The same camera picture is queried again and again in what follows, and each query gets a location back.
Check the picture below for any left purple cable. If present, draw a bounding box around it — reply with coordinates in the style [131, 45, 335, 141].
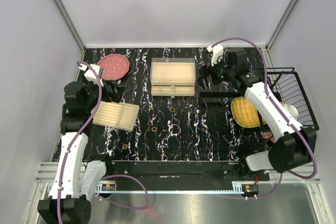
[56, 60, 150, 224]

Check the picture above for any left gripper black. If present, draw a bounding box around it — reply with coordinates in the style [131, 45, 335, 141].
[82, 73, 125, 111]

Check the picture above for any beige jewelry box with drawers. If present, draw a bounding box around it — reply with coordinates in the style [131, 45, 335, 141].
[150, 58, 196, 97]

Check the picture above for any yellow woven bamboo plate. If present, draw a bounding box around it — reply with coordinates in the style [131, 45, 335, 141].
[230, 97, 261, 129]

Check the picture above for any pink floral ceramic bowl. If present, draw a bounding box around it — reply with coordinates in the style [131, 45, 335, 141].
[281, 102, 299, 120]

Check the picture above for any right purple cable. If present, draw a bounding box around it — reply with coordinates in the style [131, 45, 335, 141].
[214, 37, 318, 200]

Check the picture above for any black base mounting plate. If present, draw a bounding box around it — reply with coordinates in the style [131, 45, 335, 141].
[83, 160, 270, 192]

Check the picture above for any pink dotted plate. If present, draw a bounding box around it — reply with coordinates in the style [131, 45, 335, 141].
[97, 54, 130, 81]

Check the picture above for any beige jewelry tray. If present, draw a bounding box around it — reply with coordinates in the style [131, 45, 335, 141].
[92, 101, 140, 132]

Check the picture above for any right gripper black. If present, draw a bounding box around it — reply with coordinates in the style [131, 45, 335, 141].
[195, 53, 235, 90]

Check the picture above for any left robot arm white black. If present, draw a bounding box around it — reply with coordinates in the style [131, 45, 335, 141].
[37, 80, 124, 223]

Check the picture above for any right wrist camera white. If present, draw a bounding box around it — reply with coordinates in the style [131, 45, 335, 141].
[206, 44, 224, 67]

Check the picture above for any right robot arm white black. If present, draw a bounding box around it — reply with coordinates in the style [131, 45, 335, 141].
[200, 45, 317, 180]

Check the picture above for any pink patterned cup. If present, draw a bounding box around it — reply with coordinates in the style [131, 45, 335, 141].
[262, 132, 276, 143]

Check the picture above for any black wire dish rack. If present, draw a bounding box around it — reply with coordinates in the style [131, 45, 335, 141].
[198, 67, 319, 153]

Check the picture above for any purple cable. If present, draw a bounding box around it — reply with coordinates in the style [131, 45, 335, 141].
[214, 37, 318, 200]
[56, 60, 150, 224]

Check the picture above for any silver bracelet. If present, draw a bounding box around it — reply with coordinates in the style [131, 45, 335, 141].
[167, 123, 182, 135]

